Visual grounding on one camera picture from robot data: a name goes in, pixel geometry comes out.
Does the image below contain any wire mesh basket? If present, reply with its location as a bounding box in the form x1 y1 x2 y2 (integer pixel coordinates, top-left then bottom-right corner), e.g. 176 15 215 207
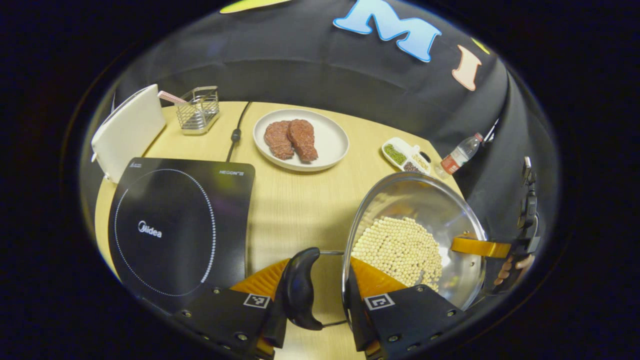
176 86 221 136

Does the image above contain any brown meat patty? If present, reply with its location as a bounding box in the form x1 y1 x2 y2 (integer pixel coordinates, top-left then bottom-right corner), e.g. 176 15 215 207
263 120 296 161
287 119 319 162

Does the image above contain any black induction cooktop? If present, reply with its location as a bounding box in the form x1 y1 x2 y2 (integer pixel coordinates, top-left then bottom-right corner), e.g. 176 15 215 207
107 157 256 313

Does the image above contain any steel pot with black handles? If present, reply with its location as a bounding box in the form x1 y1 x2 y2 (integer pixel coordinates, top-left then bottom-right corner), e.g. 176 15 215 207
277 171 488 331

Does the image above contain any white toaster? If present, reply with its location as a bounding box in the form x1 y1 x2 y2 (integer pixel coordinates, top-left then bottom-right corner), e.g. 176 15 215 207
91 84 167 184

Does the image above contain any white compartment dish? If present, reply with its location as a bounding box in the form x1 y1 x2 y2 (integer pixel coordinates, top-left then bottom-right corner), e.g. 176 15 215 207
381 137 432 176

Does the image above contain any black power cable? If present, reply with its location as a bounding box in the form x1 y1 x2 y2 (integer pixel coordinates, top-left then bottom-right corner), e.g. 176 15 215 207
226 101 252 163

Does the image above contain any white round plate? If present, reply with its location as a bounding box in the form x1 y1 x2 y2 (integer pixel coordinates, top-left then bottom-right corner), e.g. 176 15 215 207
252 109 350 173

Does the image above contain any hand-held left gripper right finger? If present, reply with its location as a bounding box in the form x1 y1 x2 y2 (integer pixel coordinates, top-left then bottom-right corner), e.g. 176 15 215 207
345 256 468 360

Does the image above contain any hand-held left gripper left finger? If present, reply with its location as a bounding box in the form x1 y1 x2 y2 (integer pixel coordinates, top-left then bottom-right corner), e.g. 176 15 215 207
172 257 291 358

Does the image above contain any pile of green beans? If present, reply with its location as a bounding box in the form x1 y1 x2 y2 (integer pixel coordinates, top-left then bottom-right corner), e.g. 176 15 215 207
384 144 407 166

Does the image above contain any pile of soybeans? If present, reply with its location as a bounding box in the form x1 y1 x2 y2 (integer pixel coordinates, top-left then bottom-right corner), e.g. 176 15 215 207
351 216 443 292

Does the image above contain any clear plastic water bottle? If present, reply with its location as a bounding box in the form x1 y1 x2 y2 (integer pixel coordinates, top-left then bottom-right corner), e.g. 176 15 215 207
434 132 485 179

